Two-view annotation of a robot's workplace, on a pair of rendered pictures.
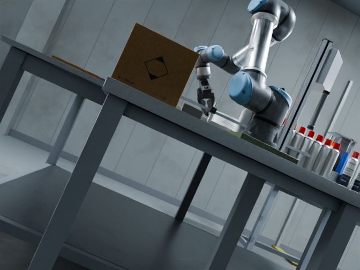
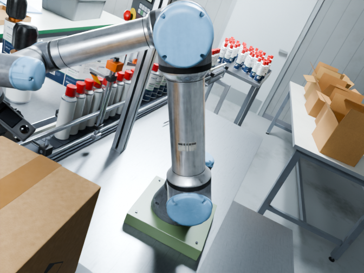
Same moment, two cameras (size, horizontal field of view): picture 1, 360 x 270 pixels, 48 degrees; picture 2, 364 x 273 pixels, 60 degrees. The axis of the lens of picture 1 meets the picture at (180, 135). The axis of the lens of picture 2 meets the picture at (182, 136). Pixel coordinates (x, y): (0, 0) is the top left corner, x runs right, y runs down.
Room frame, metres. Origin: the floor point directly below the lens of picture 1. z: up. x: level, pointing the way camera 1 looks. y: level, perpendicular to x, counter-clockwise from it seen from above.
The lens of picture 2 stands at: (1.46, 0.50, 1.54)
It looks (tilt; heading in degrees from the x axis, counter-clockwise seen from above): 27 degrees down; 287
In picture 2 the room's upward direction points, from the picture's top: 23 degrees clockwise
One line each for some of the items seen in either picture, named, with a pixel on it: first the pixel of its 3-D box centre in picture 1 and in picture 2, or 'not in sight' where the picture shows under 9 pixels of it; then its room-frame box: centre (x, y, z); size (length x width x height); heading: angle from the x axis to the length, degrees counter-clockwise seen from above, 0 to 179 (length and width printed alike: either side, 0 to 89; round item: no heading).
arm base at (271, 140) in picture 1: (262, 132); (177, 197); (1.65, -0.30, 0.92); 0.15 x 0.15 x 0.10
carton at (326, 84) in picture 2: not in sight; (328, 98); (1.26, -2.82, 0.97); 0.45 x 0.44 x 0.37; 13
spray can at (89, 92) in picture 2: not in sight; (83, 104); (2.14, -0.38, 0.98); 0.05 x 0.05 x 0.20
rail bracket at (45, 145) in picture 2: (208, 118); (37, 157); (2.04, -0.10, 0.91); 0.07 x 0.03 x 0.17; 4
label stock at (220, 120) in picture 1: (224, 127); not in sight; (2.71, -0.25, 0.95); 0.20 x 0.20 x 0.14
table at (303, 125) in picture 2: not in sight; (309, 151); (1.15, -2.87, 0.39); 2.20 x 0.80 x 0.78; 100
